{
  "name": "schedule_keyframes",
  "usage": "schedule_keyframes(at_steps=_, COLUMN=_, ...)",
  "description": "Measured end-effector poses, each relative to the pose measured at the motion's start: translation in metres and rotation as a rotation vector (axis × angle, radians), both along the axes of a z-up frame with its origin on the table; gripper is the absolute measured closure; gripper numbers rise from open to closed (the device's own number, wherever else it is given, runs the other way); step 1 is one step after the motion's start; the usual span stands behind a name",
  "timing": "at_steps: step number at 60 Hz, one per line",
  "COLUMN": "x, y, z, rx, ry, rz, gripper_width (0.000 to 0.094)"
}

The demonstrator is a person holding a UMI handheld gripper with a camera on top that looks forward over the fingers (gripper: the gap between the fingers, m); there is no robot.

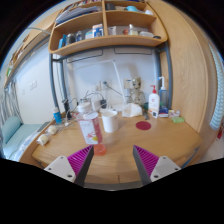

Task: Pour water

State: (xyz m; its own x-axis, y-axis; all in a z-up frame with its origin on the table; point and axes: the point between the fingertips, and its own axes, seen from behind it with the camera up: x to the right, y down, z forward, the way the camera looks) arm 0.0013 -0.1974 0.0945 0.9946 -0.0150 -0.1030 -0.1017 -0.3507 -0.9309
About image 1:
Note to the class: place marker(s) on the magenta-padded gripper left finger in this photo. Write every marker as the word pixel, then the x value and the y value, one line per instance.
pixel 61 166

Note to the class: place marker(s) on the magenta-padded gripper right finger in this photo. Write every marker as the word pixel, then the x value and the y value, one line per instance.
pixel 163 166

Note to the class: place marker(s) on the clear drink bottle red label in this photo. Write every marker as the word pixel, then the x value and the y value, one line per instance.
pixel 90 130

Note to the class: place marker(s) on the flat round red coaster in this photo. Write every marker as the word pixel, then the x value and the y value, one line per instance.
pixel 143 125

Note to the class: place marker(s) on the small green pouch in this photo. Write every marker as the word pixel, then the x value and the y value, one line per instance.
pixel 178 119

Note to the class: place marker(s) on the teal bed mattress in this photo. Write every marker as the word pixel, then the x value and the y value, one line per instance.
pixel 23 135

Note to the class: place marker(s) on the small blue bottle white cap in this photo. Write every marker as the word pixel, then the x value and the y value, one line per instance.
pixel 57 116

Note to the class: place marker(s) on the small white digital clock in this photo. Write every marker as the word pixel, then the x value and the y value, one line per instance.
pixel 155 114

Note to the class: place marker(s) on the pink white small packet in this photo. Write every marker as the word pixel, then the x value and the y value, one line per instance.
pixel 174 113

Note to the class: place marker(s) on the dark blue small box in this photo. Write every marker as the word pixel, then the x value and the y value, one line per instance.
pixel 163 111

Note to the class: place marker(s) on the black upright device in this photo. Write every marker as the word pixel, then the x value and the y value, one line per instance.
pixel 66 108

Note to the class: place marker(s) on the teal pillow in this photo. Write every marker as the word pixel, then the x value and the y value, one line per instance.
pixel 10 128

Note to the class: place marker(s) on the white paper bag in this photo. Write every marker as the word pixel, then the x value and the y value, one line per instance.
pixel 131 110

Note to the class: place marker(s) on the white pump bottle red pump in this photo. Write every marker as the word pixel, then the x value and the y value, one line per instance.
pixel 153 101

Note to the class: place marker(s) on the white paper cup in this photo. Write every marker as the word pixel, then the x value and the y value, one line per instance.
pixel 110 121

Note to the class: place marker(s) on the black charger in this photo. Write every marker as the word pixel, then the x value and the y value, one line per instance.
pixel 103 103

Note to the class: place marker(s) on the grey striped curtain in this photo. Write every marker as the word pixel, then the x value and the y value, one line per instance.
pixel 8 103

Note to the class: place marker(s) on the wooden shelf unit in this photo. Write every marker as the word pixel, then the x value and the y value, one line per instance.
pixel 106 41

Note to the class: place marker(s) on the grey metal frame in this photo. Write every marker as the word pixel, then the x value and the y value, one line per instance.
pixel 53 83

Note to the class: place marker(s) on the white wall switch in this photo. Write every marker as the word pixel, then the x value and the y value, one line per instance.
pixel 33 85

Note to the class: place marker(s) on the white wall outlet panel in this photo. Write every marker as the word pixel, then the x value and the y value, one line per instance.
pixel 100 86

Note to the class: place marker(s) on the white wall box blue label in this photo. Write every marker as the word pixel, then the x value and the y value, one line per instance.
pixel 128 83

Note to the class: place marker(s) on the long wooden wall shelf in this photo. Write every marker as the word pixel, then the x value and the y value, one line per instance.
pixel 33 40

